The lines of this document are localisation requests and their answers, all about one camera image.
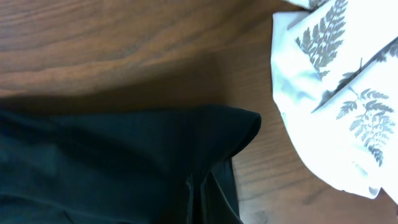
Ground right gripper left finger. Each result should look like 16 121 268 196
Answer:
174 174 197 224

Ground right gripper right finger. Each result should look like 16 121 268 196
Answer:
200 159 242 224

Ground black leggings with red waistband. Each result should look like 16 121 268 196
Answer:
1 105 261 223

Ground white fern print garment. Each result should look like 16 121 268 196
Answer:
271 0 397 200

